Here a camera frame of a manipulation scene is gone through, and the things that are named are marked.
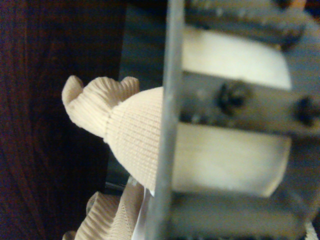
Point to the brown shoe rack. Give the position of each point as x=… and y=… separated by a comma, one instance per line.
x=50, y=125

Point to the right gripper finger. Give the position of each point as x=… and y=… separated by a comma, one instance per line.
x=237, y=105

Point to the beige shoe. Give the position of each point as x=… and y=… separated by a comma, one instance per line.
x=112, y=215
x=135, y=130

